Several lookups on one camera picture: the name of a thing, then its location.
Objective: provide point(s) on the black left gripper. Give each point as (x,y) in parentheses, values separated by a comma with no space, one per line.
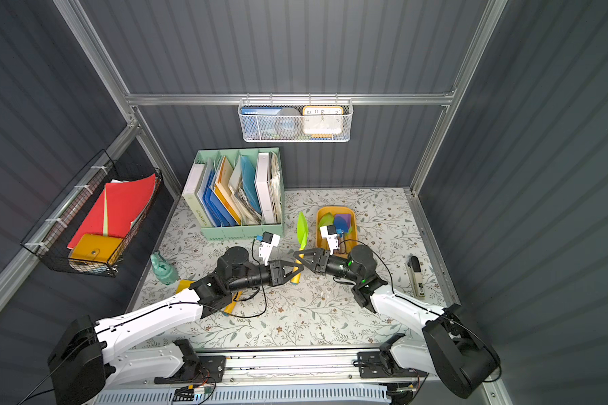
(284,273)

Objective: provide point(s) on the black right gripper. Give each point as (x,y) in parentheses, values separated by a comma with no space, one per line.
(316,261)

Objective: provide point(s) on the green shovel yellow handle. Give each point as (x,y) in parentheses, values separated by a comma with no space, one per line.
(326,220)

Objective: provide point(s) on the yellow toy piece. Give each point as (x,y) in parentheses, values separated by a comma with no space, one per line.
(183,285)

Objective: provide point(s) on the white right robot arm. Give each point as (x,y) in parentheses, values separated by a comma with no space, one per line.
(451,350)

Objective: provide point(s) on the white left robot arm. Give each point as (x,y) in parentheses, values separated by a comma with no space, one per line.
(91,355)

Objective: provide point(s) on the yellow plastic storage box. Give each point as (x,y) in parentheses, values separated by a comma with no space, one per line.
(347,242)

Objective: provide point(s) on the blue box in basket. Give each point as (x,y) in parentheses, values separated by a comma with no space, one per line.
(258,122)

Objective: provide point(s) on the green desktop file organizer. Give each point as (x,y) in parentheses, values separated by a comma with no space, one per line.
(236,194)

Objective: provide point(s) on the black stapler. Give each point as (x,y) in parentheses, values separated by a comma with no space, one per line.
(416,276)

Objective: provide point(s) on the green spray bottle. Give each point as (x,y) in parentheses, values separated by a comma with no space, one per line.
(164,271)

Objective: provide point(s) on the grey tape roll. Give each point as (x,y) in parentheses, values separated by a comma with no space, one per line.
(288,123)

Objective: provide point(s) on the yellow white alarm clock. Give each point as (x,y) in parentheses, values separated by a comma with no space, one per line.
(322,121)

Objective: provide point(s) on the red paper folder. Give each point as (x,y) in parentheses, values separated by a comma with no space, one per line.
(117,208)

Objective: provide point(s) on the yellow wallet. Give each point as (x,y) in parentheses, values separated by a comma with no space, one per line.
(96,248)

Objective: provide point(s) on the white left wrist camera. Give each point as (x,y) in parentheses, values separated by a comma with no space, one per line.
(267,242)

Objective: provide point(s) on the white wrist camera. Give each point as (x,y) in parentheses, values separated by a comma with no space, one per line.
(330,234)
(267,242)

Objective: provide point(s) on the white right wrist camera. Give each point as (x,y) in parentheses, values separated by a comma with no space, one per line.
(330,234)

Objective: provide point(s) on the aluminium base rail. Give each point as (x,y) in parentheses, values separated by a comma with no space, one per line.
(305,366)

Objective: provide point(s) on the white wire wall basket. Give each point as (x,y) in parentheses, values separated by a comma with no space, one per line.
(299,103)

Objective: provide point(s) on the black wire side basket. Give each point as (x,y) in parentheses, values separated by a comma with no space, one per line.
(48,239)

